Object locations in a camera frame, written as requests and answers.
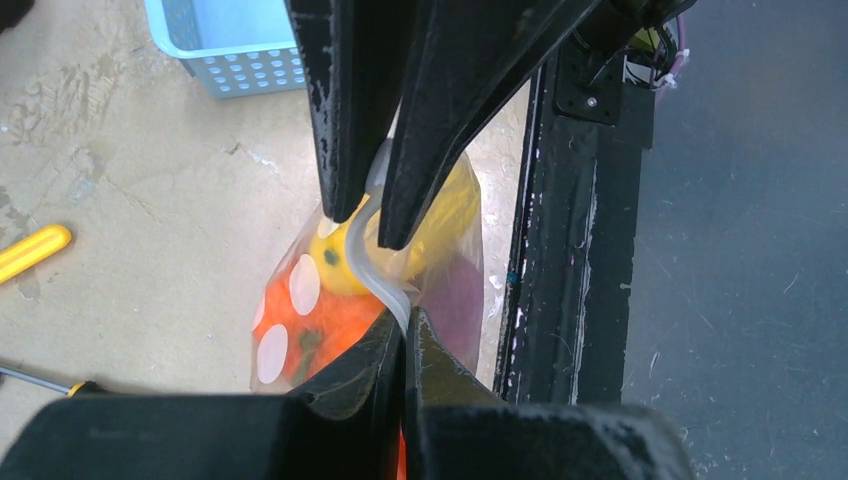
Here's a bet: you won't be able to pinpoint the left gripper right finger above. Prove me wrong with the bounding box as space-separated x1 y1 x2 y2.
402 307 500 479

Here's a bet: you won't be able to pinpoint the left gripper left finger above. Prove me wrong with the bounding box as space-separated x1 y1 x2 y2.
288 310 403 479

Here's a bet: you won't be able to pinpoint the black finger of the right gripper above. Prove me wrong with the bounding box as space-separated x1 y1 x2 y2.
286 0 418 223
378 1 598 250

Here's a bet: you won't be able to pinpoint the clear zip top bag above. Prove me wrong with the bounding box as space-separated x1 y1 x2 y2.
248 137 486 397

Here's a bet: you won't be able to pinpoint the yellow mango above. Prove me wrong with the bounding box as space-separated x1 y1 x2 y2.
307 155 482 297

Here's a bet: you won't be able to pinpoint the light blue plastic basket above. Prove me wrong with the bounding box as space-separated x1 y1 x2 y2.
144 0 306 99

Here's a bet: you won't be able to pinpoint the black yellow screwdriver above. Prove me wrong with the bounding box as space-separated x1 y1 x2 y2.
1 366 110 397

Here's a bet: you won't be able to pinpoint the small yellow screwdriver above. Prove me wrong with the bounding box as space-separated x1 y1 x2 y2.
1 224 72 283

